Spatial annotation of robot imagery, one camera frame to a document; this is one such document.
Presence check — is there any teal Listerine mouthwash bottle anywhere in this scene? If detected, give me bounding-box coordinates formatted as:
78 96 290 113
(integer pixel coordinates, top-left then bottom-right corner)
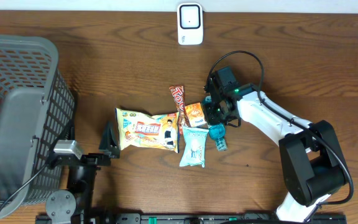
201 96 227 151

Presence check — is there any orange tissue packet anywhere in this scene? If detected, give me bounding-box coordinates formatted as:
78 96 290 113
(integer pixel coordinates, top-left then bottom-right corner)
185 103 206 128

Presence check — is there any red Top chocolate bar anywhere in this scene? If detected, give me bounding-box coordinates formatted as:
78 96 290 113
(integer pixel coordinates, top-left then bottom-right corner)
169 85 190 134

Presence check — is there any yellow snack chip bag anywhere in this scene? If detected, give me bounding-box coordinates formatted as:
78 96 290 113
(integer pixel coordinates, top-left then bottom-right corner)
116 108 179 152

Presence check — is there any light teal snack packet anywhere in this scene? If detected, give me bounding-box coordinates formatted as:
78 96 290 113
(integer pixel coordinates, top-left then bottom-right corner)
179 127 209 168

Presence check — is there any grey plastic mesh basket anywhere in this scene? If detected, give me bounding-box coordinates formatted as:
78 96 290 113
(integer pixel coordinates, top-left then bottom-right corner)
0 35 75 218

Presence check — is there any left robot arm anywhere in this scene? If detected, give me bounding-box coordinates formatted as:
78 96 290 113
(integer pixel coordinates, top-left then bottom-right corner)
45 121 121 223

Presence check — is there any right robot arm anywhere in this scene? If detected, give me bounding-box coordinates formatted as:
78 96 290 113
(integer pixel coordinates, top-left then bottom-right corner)
203 67 352 223

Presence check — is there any white barcode scanner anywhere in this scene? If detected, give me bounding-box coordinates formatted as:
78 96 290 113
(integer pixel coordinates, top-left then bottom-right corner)
177 2 204 45

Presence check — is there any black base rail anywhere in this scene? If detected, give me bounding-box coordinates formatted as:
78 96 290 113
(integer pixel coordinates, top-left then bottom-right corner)
35 213 347 224

